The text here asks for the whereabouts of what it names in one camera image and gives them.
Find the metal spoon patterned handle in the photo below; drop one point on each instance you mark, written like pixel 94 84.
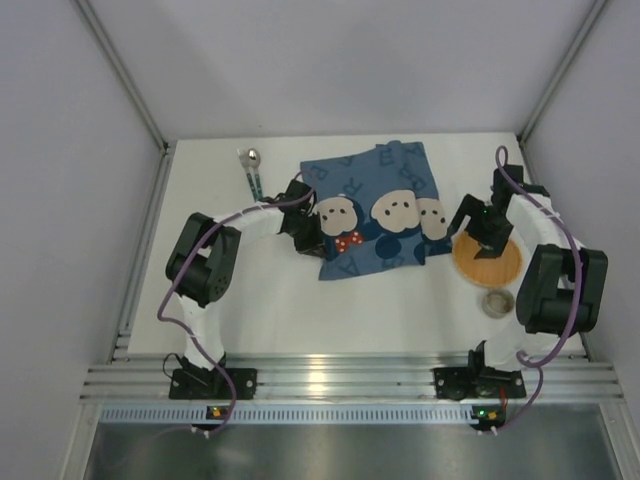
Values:
pixel 254 163

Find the metal fork patterned handle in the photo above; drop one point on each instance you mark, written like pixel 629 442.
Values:
pixel 244 161

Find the small clear glass cup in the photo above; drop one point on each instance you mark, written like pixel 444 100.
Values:
pixel 497 303

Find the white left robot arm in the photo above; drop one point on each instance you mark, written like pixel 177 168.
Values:
pixel 201 265

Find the right aluminium frame post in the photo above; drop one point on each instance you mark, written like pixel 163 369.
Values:
pixel 578 41

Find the aluminium mounting rail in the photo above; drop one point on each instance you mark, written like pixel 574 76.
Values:
pixel 335 378

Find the left aluminium frame post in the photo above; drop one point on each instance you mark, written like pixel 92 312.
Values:
pixel 89 16

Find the slotted grey cable duct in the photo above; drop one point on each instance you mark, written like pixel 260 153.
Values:
pixel 297 414

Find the blue cartoon placemat cloth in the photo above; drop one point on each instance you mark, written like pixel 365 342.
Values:
pixel 378 210

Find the aluminium frame post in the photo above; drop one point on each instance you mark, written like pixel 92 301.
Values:
pixel 578 41
pixel 89 16

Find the round wooden plate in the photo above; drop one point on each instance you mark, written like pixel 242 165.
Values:
pixel 486 272

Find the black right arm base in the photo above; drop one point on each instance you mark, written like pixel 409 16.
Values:
pixel 477 380

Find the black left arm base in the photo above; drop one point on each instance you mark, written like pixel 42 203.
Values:
pixel 189 382

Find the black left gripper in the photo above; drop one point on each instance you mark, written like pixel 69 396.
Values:
pixel 314 235

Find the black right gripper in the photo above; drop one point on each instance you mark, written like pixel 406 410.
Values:
pixel 481 231

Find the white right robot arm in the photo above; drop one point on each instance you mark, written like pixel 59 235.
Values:
pixel 561 291

